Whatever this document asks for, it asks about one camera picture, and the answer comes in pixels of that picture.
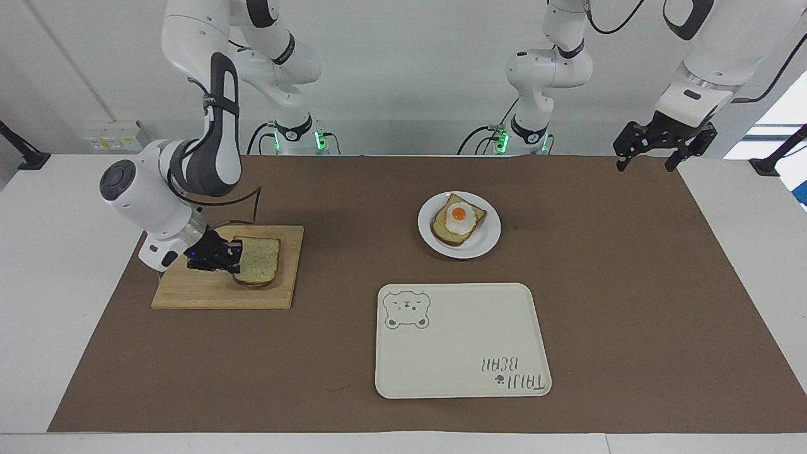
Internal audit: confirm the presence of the white round plate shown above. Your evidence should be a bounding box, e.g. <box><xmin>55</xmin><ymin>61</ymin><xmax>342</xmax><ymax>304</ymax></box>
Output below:
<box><xmin>417</xmin><ymin>190</ymin><xmax>502</xmax><ymax>260</ymax></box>

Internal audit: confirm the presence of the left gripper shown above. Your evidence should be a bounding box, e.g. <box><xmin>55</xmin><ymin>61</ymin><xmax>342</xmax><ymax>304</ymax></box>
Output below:
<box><xmin>613</xmin><ymin>110</ymin><xmax>719</xmax><ymax>173</ymax></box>

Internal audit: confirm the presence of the fried egg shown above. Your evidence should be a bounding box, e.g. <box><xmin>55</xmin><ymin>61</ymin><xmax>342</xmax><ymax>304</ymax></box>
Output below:
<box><xmin>444</xmin><ymin>201</ymin><xmax>477</xmax><ymax>236</ymax></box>

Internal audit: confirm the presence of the black cable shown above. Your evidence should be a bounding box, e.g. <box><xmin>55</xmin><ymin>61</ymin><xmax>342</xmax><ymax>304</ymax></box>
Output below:
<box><xmin>456</xmin><ymin>96</ymin><xmax>521</xmax><ymax>156</ymax></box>
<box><xmin>730</xmin><ymin>30</ymin><xmax>807</xmax><ymax>105</ymax></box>
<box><xmin>245</xmin><ymin>121</ymin><xmax>279</xmax><ymax>156</ymax></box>
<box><xmin>165</xmin><ymin>76</ymin><xmax>264</xmax><ymax>230</ymax></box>
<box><xmin>583</xmin><ymin>0</ymin><xmax>648</xmax><ymax>36</ymax></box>

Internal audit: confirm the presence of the black stand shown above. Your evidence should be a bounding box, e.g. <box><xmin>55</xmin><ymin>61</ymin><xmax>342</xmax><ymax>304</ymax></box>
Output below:
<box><xmin>0</xmin><ymin>120</ymin><xmax>52</xmax><ymax>172</ymax></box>
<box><xmin>748</xmin><ymin>124</ymin><xmax>807</xmax><ymax>177</ymax></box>

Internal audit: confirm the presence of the cream tray with bear print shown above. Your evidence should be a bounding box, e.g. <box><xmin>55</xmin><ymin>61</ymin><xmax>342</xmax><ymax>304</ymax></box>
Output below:
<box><xmin>374</xmin><ymin>282</ymin><xmax>553</xmax><ymax>400</ymax></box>

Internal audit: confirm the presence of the plain bread slice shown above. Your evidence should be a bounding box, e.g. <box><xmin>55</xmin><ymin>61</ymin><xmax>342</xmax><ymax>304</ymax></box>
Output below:
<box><xmin>232</xmin><ymin>236</ymin><xmax>282</xmax><ymax>289</ymax></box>

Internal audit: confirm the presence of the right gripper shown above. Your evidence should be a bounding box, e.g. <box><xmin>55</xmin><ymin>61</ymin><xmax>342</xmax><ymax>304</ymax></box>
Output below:
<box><xmin>187</xmin><ymin>229</ymin><xmax>245</xmax><ymax>274</ymax></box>

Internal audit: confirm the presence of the white wall socket box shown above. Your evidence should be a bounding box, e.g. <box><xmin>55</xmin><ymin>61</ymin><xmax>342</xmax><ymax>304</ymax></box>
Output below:
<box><xmin>84</xmin><ymin>119</ymin><xmax>143</xmax><ymax>154</ymax></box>

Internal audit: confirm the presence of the toasted bread slice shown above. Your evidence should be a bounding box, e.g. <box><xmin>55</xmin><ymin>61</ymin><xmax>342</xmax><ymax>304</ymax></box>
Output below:
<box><xmin>430</xmin><ymin>192</ymin><xmax>489</xmax><ymax>247</ymax></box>

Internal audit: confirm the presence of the wooden cutting board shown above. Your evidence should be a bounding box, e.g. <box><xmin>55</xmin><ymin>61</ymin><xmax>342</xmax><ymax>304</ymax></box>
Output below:
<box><xmin>151</xmin><ymin>224</ymin><xmax>305</xmax><ymax>310</ymax></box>

